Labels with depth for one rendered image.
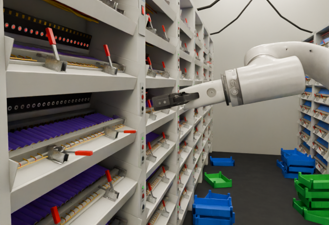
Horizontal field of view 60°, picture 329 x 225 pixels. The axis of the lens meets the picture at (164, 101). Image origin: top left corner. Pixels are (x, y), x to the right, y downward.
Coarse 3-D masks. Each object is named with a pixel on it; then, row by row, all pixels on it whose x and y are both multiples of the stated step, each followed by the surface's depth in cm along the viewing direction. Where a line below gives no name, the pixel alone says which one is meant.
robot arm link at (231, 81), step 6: (228, 72) 63; (234, 72) 62; (228, 78) 62; (234, 78) 61; (228, 84) 62; (234, 84) 61; (228, 90) 62; (234, 90) 60; (228, 96) 63; (234, 96) 62; (240, 96) 61; (234, 102) 62; (240, 102) 62
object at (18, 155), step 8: (112, 120) 96; (120, 120) 100; (88, 128) 80; (96, 128) 82; (64, 136) 68; (72, 136) 70; (80, 136) 74; (88, 136) 79; (96, 136) 80; (40, 144) 60; (48, 144) 61; (56, 144) 64; (64, 144) 68; (8, 152) 52; (16, 152) 53; (24, 152) 54; (32, 152) 56; (40, 152) 59; (16, 160) 53
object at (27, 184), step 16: (32, 112) 74; (48, 112) 81; (96, 112) 107; (112, 112) 105; (128, 112) 104; (128, 128) 102; (80, 144) 73; (96, 144) 77; (112, 144) 82; (128, 144) 98; (48, 160) 59; (80, 160) 65; (96, 160) 75; (16, 176) 50; (32, 176) 51; (48, 176) 54; (64, 176) 60; (16, 192) 46; (32, 192) 51; (16, 208) 48
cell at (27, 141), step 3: (9, 132) 62; (9, 135) 61; (12, 135) 61; (15, 135) 61; (18, 135) 62; (15, 138) 61; (18, 138) 61; (21, 138) 61; (24, 138) 61; (24, 141) 60; (27, 141) 60; (30, 141) 61; (30, 144) 60
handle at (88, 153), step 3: (63, 147) 60; (60, 150) 60; (66, 153) 60; (69, 153) 59; (72, 153) 59; (75, 153) 59; (78, 153) 59; (81, 153) 59; (84, 153) 58; (87, 153) 58; (90, 153) 58
